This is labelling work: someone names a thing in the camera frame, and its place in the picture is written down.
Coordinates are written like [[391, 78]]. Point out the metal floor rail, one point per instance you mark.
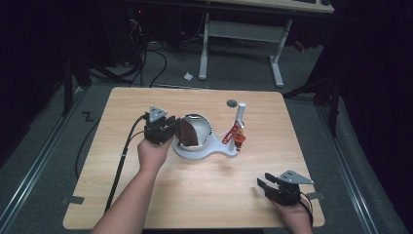
[[39, 156], [347, 169]]

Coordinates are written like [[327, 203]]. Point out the grey tape strip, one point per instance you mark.
[[73, 200], [316, 195]]

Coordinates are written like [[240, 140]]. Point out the dark round table grommet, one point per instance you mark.
[[232, 103]]

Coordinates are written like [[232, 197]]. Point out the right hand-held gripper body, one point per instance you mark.
[[285, 193]]

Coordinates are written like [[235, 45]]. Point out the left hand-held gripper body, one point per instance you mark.
[[157, 130]]

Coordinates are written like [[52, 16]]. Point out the black metal stand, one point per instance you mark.
[[334, 107], [67, 87]]

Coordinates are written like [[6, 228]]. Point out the white-framed desk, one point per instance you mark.
[[246, 31]]

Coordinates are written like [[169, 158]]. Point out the silver metal bowl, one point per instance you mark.
[[204, 130]]

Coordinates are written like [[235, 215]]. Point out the small red object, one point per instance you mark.
[[299, 46]]

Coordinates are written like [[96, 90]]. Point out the white stand with pole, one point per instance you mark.
[[195, 154]]

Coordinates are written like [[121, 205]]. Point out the person's left hand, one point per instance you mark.
[[152, 156]]

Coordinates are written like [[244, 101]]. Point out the person's right hand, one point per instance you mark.
[[295, 217]]

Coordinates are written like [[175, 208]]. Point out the white paper scrap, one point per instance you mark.
[[188, 76]]

